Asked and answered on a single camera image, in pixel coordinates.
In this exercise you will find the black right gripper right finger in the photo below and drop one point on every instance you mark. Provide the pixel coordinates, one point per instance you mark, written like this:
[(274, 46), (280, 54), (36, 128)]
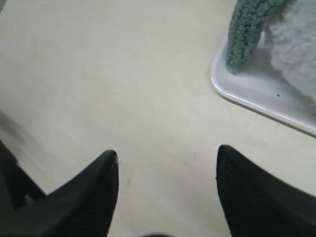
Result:
[(257, 204)]

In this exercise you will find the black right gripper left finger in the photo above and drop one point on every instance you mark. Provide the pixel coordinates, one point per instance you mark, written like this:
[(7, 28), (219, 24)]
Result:
[(83, 207)]

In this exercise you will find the white rectangular plastic tray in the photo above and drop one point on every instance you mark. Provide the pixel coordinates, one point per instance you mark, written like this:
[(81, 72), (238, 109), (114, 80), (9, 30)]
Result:
[(262, 89)]

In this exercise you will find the white plush snowman toy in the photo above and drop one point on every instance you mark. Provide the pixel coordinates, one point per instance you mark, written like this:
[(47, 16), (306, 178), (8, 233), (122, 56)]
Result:
[(289, 36)]

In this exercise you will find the green knitted scarf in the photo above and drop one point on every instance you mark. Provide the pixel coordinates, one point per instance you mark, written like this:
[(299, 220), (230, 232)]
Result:
[(246, 25)]

